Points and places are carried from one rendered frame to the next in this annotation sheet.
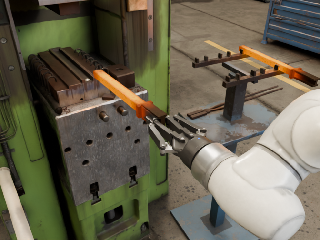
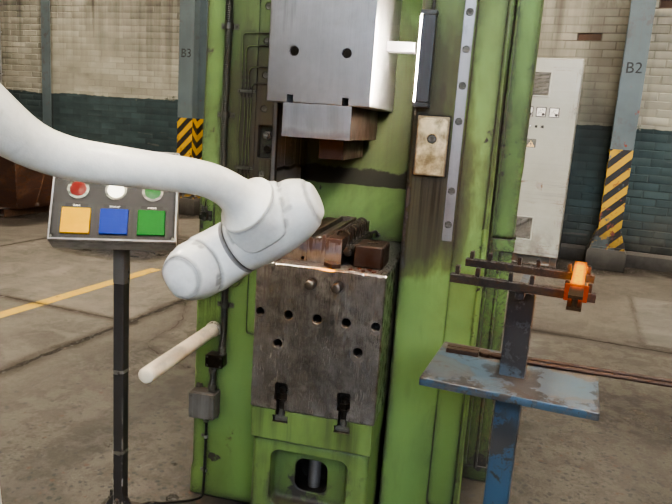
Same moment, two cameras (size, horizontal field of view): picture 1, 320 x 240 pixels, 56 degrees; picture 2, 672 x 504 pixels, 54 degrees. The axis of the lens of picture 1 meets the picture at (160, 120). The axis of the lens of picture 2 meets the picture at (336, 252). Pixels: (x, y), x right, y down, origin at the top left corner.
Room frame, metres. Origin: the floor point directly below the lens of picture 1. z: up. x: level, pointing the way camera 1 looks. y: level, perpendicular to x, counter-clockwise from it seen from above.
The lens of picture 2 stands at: (-0.21, -1.13, 1.32)
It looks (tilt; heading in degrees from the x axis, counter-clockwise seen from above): 11 degrees down; 47
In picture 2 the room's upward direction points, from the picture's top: 4 degrees clockwise
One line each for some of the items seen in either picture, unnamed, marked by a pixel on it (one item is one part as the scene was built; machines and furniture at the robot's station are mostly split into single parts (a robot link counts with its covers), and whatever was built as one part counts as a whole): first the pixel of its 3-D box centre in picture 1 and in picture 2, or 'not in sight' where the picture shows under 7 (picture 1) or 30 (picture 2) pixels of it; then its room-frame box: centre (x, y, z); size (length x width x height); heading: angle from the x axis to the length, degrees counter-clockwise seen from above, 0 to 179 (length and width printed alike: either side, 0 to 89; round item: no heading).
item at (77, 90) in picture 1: (65, 72); (326, 236); (1.18, 0.40, 0.96); 0.42 x 0.20 x 0.09; 34
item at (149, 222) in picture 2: not in sight; (151, 223); (0.65, 0.54, 1.01); 0.07 x 0.05 x 0.07; 149
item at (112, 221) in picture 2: not in sight; (113, 222); (0.56, 0.59, 1.01); 0.07 x 0.05 x 0.07; 149
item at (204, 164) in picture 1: (214, 166); not in sight; (0.46, -0.11, 1.06); 0.09 x 0.06 x 0.09; 124
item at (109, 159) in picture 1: (85, 120); (337, 317); (1.22, 0.36, 0.69); 0.56 x 0.38 x 0.45; 34
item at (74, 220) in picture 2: not in sight; (75, 220); (0.47, 0.65, 1.01); 0.07 x 0.05 x 0.07; 149
